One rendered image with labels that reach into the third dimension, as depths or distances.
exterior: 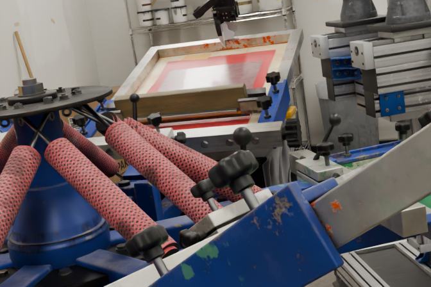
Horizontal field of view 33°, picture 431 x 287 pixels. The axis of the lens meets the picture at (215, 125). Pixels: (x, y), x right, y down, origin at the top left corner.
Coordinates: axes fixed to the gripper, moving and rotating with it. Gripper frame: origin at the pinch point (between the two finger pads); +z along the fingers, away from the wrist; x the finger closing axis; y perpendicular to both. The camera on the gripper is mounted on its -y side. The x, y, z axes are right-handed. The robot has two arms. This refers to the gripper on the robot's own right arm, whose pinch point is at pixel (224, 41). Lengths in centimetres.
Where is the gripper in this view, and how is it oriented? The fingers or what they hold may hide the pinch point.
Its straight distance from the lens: 270.7
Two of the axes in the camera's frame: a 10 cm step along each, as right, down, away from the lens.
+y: 9.6, -0.8, -2.8
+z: 2.1, 8.8, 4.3
